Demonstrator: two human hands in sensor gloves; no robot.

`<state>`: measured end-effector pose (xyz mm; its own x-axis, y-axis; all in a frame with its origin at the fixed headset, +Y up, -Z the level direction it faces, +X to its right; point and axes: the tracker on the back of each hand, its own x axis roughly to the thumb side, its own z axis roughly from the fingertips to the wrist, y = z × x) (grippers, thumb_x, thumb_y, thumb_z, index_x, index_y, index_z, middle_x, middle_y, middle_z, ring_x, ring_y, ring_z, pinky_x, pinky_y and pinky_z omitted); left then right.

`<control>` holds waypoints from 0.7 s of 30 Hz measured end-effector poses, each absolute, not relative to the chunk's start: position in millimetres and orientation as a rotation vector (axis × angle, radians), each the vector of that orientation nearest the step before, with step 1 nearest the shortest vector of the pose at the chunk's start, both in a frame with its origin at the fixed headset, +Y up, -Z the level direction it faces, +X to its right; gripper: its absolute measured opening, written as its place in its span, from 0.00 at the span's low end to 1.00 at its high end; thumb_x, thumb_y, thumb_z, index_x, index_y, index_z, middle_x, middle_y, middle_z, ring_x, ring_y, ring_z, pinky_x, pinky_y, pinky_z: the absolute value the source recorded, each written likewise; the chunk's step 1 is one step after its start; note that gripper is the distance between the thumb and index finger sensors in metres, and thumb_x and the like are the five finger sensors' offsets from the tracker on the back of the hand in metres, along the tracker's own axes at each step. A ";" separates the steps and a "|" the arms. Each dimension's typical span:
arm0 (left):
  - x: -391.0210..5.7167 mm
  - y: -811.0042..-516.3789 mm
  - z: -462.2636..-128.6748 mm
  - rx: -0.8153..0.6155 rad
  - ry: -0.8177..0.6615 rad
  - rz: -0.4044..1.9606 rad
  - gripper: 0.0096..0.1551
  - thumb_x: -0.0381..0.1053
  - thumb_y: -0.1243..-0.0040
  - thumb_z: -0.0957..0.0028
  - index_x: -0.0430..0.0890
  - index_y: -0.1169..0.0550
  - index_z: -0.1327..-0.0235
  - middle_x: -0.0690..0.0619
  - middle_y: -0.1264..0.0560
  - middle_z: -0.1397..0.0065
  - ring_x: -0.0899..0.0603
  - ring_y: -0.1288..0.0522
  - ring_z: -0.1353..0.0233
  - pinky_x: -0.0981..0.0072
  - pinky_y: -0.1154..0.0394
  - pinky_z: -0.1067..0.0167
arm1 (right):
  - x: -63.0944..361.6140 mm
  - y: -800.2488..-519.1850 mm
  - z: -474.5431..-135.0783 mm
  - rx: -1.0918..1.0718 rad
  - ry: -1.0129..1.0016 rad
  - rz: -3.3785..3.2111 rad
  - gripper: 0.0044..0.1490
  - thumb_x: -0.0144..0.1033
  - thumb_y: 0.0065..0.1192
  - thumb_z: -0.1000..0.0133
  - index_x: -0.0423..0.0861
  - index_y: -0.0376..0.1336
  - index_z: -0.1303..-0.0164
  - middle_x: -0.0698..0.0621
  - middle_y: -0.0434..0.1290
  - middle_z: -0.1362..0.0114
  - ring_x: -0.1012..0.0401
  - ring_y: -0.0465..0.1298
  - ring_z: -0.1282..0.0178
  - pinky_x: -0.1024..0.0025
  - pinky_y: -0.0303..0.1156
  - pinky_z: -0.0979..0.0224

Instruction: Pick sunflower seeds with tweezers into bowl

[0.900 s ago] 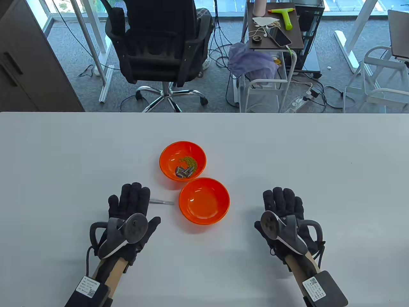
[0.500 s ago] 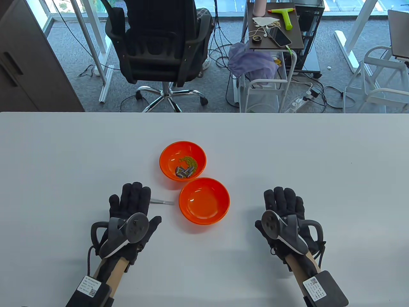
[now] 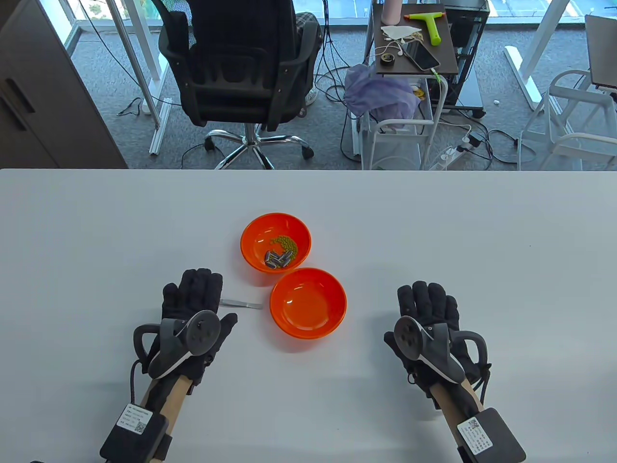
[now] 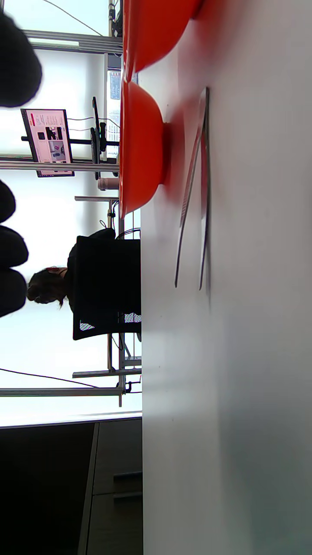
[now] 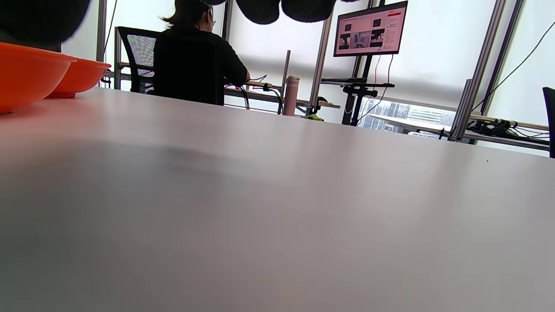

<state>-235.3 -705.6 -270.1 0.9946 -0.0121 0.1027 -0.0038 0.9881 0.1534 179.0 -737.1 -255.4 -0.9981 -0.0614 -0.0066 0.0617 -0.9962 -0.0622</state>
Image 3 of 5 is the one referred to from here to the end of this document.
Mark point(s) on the black office chair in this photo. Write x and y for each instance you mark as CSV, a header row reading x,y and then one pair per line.
x,y
241,72

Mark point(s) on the pile of green beans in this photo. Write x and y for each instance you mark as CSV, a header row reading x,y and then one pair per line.
x,y
287,243

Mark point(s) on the brown cabinet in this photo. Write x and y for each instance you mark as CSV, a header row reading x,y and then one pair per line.
x,y
38,96

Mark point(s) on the black wrist sensor box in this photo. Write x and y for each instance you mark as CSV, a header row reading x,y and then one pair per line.
x,y
120,439
501,434

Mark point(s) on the pile of sunflower seeds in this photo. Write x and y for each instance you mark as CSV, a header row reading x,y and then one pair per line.
x,y
277,261

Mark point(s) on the metal tweezers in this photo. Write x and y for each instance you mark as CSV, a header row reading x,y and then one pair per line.
x,y
246,304

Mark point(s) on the black tape roll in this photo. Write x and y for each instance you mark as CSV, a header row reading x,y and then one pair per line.
x,y
382,59

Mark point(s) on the green squeegee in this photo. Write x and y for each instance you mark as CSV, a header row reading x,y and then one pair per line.
x,y
434,31

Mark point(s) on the person's right hand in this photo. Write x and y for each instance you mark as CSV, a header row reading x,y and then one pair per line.
x,y
429,301

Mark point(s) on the purple cloth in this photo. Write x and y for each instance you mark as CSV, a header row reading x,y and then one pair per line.
x,y
381,94

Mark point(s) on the orange plastic bowl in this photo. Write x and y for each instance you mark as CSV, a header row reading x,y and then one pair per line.
x,y
260,231
308,308

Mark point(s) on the white earphones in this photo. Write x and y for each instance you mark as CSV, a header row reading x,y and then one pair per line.
x,y
401,48

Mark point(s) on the pink bottle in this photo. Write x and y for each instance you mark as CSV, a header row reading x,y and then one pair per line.
x,y
391,12

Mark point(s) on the black computer rack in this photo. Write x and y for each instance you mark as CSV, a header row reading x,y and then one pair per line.
x,y
465,29

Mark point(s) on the white power strip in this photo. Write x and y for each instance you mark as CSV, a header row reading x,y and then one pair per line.
x,y
446,156

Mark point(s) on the person's left hand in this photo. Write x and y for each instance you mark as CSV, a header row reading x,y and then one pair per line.
x,y
197,294

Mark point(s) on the white metal chair frame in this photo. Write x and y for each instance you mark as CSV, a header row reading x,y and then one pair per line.
x,y
583,96

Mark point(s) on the white desk leg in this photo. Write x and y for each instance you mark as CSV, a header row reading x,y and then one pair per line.
x,y
523,72

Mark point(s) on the person's left forearm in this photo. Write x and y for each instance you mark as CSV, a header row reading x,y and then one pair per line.
x,y
173,400

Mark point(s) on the dark brown side table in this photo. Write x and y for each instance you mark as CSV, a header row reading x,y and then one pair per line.
x,y
446,53

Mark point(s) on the grey tracking controller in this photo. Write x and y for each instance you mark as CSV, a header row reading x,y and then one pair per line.
x,y
409,333
202,330

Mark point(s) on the white desk frame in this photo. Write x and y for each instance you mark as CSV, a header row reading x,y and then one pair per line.
x,y
154,87

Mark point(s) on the yellow packet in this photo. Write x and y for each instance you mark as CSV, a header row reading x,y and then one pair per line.
x,y
418,91

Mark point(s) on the black smartphone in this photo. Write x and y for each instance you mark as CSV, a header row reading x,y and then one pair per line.
x,y
423,55

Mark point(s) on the white face mask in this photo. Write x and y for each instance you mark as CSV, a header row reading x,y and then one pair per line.
x,y
397,32

